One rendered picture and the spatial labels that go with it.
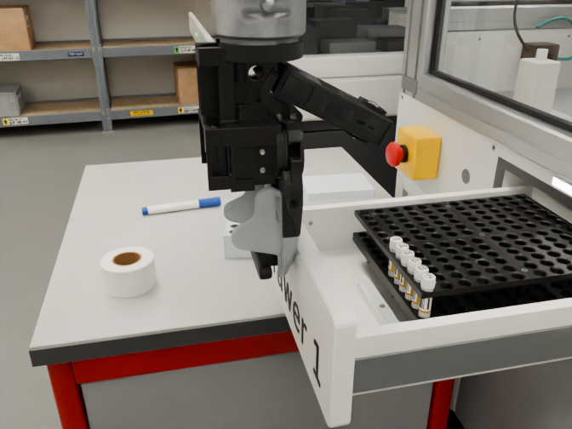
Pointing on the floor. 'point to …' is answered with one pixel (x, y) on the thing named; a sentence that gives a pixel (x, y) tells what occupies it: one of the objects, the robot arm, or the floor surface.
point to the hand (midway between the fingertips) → (284, 253)
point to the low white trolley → (188, 317)
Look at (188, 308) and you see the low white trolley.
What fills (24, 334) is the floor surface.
